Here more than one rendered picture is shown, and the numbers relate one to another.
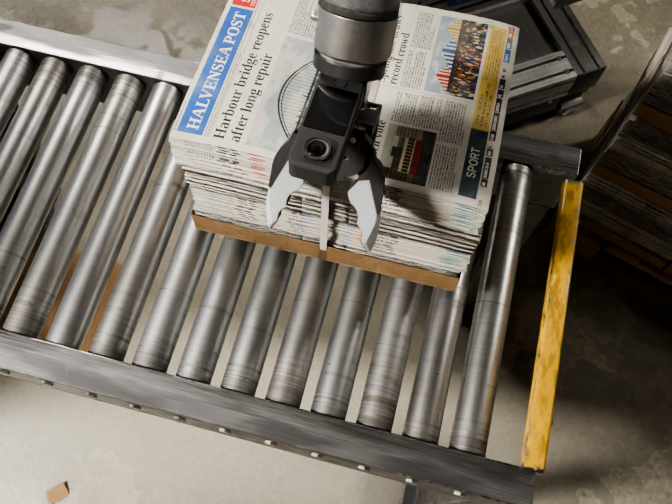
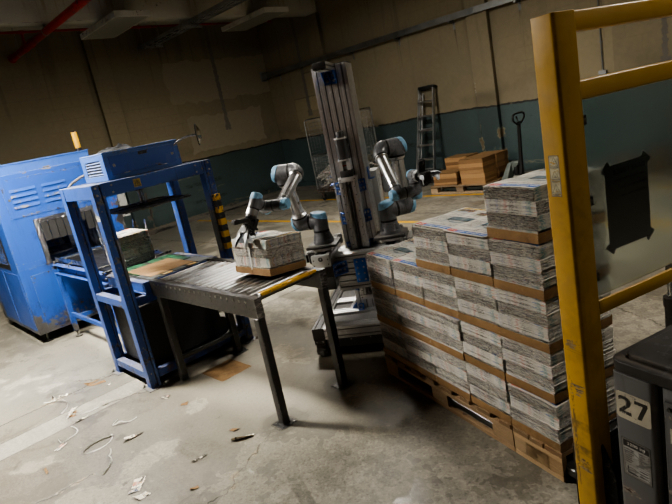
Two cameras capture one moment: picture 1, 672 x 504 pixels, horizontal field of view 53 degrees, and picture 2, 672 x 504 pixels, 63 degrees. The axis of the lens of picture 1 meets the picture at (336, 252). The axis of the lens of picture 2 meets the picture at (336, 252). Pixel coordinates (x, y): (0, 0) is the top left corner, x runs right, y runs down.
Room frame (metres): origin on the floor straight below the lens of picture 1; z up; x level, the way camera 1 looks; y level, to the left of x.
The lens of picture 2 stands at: (-2.04, -2.40, 1.69)
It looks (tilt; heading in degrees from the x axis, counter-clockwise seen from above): 14 degrees down; 36
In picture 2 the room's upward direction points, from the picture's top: 11 degrees counter-clockwise
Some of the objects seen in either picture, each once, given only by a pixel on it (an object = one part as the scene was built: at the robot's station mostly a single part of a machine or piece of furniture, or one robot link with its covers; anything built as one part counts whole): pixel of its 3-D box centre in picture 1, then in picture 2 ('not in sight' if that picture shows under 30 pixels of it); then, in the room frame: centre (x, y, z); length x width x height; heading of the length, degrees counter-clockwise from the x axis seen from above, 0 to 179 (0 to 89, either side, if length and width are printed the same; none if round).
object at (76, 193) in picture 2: not in sight; (137, 180); (0.64, 1.33, 1.50); 0.94 x 0.68 x 0.10; 168
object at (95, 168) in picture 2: not in sight; (131, 161); (0.65, 1.33, 1.65); 0.60 x 0.45 x 0.20; 168
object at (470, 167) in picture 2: not in sight; (470, 172); (7.14, 1.17, 0.28); 1.20 x 0.83 x 0.57; 78
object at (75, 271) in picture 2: not in sight; (109, 262); (0.89, 2.43, 0.75); 1.53 x 0.64 x 0.10; 78
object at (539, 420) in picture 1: (555, 315); (288, 282); (0.28, -0.31, 0.81); 0.43 x 0.03 x 0.02; 168
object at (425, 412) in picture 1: (450, 290); (276, 284); (0.32, -0.17, 0.77); 0.47 x 0.05 x 0.05; 168
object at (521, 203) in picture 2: not in sight; (554, 321); (0.27, -1.79, 0.65); 0.39 x 0.30 x 1.29; 150
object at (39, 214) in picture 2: not in sight; (53, 230); (1.27, 3.97, 1.04); 1.51 x 1.30 x 2.07; 78
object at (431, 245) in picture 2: not in sight; (459, 240); (0.57, -1.28, 0.95); 0.38 x 0.29 x 0.23; 151
